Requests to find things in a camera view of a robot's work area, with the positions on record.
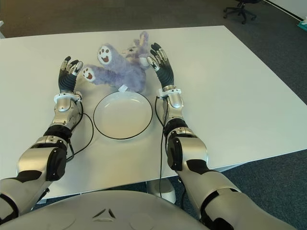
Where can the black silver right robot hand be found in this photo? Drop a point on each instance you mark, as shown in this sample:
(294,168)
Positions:
(165,74)

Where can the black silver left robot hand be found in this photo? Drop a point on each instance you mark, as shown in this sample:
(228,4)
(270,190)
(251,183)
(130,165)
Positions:
(66,80)

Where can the purple plush bunny doll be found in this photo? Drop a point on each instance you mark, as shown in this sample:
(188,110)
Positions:
(124,74)

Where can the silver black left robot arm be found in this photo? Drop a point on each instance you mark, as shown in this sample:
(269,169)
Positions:
(33,160)

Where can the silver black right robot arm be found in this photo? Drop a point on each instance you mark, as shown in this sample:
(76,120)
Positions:
(192,148)

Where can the white plate with black rim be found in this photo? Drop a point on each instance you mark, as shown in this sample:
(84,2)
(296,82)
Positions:
(122,117)

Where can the black office chair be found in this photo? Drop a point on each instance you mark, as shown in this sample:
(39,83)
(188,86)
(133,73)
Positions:
(239,10)

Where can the silver robot torso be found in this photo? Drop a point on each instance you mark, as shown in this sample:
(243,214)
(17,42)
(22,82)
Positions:
(108,210)

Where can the teal box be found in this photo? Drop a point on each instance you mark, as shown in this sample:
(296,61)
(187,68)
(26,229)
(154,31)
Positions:
(302,24)

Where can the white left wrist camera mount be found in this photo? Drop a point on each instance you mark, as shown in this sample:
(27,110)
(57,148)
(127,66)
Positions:
(63,96)

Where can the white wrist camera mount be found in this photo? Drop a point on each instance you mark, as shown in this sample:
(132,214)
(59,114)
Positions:
(63,96)
(168,91)

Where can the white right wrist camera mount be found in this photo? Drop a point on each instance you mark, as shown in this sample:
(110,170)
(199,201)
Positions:
(168,91)

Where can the silver table pedestal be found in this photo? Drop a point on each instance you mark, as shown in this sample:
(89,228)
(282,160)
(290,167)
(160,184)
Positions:
(168,189)

